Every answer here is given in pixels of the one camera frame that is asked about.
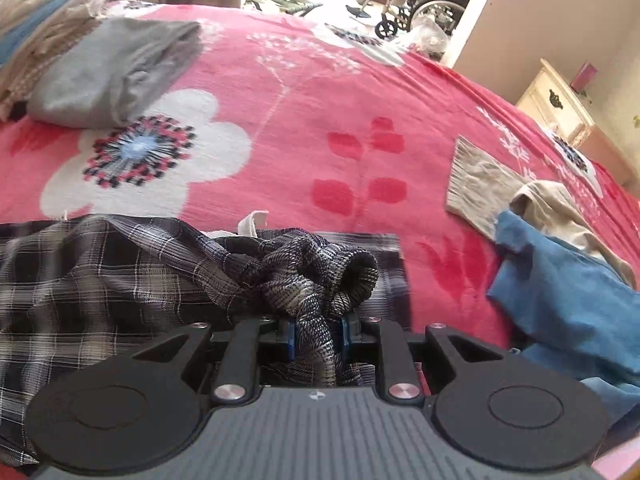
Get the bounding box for beige garment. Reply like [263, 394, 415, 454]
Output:
[444, 136, 640, 292]

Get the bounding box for blue denim jeans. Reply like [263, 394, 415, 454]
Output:
[486, 209, 640, 442]

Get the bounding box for folded grey garment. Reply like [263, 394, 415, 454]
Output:
[26, 17, 207, 131]

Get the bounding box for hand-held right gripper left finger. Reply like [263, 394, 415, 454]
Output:
[132, 316, 298, 405]

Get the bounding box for pink cup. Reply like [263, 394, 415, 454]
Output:
[570, 61, 599, 93]

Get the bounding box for red floral blanket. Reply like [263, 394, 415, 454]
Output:
[0, 0, 640, 480]

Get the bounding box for cream nightstand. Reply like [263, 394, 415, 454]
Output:
[515, 58, 637, 184]

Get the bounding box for black wheelchair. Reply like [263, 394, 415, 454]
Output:
[375, 0, 487, 42]

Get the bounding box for green folding stool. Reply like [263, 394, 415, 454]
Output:
[244, 0, 324, 17]

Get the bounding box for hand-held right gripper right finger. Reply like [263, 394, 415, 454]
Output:
[340, 316, 506, 405]

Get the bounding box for stack of pale folded linens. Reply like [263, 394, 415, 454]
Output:
[0, 0, 113, 122]

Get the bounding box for black white plaid pants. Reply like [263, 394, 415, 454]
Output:
[0, 210, 414, 467]

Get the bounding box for clear plastic bag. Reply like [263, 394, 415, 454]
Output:
[404, 13, 449, 59]

